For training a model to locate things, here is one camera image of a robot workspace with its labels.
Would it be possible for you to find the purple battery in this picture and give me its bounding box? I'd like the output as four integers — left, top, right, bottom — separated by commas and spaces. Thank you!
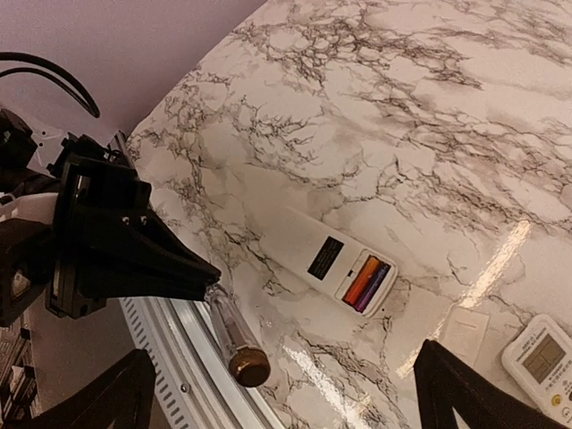
354, 264, 391, 313

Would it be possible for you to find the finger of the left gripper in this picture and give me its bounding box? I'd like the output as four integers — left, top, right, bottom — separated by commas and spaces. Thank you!
77, 270, 208, 301
80, 209, 222, 287

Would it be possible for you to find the front aluminium rail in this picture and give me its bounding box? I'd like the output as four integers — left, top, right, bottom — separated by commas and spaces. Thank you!
111, 132, 292, 428

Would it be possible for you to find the white remote control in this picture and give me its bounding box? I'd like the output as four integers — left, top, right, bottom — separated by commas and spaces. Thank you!
260, 206, 398, 317

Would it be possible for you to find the clear handle screwdriver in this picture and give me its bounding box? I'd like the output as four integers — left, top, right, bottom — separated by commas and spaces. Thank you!
205, 284, 271, 388

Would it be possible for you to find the small white AC remote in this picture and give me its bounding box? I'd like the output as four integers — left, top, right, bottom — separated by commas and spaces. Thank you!
501, 315, 572, 428

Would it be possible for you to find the orange battery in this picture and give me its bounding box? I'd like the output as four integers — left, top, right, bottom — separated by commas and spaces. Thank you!
343, 256, 381, 306

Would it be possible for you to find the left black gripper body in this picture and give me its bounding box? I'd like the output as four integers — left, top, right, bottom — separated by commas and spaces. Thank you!
46, 135, 151, 318

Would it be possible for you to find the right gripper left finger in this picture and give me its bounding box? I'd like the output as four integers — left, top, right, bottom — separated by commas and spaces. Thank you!
29, 349, 156, 428

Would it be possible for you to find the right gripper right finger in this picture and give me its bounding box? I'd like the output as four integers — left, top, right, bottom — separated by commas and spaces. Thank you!
414, 340, 564, 428

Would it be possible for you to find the white battery cover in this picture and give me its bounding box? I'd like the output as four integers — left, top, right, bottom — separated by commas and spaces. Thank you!
439, 306, 490, 366

